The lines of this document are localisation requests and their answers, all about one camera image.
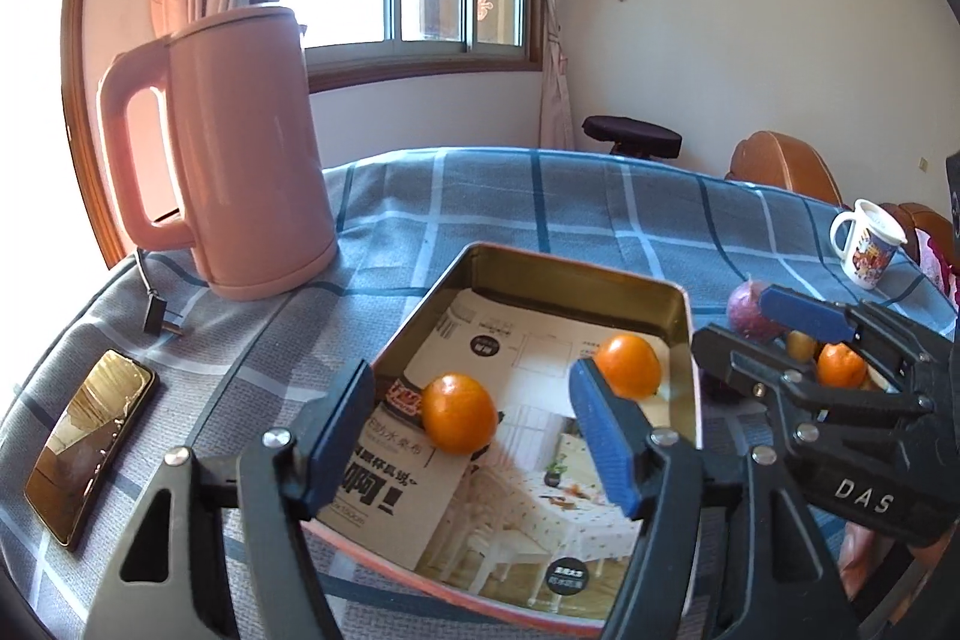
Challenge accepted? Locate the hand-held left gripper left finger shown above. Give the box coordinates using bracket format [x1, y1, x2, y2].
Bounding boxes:
[82, 359, 376, 640]

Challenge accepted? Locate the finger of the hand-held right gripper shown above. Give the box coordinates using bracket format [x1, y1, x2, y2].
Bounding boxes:
[759, 284, 946, 386]
[690, 325, 935, 453]

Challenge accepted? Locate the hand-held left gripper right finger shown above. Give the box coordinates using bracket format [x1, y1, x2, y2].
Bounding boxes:
[568, 356, 863, 640]

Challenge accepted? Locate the reddish purple passion fruit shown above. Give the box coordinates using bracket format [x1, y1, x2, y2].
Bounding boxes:
[726, 280, 788, 342]

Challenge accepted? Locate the orange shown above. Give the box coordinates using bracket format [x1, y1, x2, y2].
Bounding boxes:
[422, 372, 498, 456]
[816, 342, 869, 390]
[592, 332, 665, 401]

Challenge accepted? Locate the rectangular metal tin box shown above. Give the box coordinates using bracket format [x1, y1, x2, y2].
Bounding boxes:
[315, 242, 702, 637]

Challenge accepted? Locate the white printed mug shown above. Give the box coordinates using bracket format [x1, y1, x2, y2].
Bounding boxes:
[829, 199, 908, 291]

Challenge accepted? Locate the printed paper leaflet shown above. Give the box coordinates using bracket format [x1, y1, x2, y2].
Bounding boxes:
[319, 287, 665, 611]

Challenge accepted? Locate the brown wooden chair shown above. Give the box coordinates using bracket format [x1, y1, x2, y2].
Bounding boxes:
[726, 130, 845, 206]
[877, 201, 947, 262]

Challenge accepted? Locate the pink floral cloth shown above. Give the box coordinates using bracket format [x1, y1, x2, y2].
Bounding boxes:
[928, 233, 960, 341]

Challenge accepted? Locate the black power plug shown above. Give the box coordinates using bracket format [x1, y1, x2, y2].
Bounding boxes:
[139, 250, 186, 339]

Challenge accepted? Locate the blue plaid tablecloth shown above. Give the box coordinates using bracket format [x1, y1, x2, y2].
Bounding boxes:
[0, 145, 960, 640]

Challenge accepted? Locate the dark round stool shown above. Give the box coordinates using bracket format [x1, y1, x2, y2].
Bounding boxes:
[582, 115, 683, 161]

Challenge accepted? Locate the black smartphone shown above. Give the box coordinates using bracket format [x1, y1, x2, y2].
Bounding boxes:
[24, 349, 160, 549]

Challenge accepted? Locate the pink electric kettle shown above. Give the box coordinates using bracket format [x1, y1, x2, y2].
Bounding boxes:
[97, 6, 338, 301]

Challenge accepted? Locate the pink plain curtain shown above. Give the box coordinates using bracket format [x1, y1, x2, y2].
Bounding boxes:
[529, 0, 577, 150]

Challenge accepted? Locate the wooden door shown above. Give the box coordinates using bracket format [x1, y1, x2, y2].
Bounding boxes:
[60, 0, 177, 270]

